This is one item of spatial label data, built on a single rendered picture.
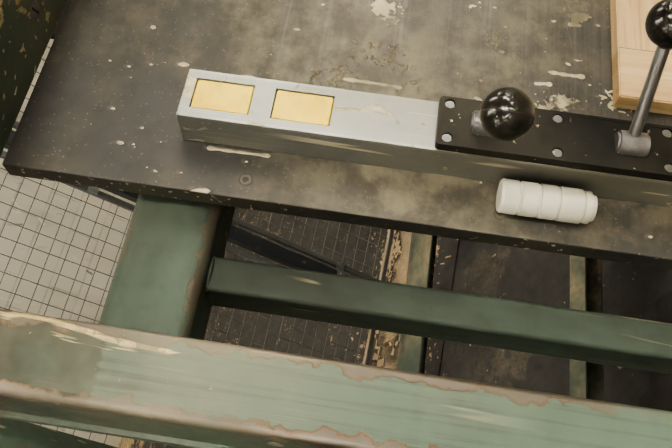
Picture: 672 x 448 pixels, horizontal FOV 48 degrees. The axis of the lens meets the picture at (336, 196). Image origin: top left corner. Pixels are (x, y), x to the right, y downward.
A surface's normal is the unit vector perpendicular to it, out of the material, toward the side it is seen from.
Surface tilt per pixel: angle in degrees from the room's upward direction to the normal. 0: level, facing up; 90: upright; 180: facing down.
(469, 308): 55
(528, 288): 0
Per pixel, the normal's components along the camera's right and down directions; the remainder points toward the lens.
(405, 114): 0.02, -0.47
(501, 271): -0.80, -0.39
